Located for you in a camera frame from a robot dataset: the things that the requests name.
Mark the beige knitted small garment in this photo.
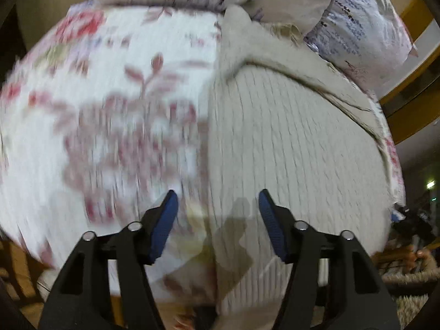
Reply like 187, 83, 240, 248
208, 6, 393, 329

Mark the beige fleece sleeve forearm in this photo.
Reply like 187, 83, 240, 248
382, 258, 439, 297

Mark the person's right hand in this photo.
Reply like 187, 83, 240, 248
371, 244, 437, 276

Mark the red floral quilt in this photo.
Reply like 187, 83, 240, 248
374, 101, 406, 206

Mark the white floral bed sheet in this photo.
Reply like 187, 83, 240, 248
1, 3, 221, 303

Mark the lavender print pillow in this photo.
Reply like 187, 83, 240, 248
304, 0, 414, 92

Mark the wooden bed frame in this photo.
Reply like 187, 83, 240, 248
377, 0, 439, 145

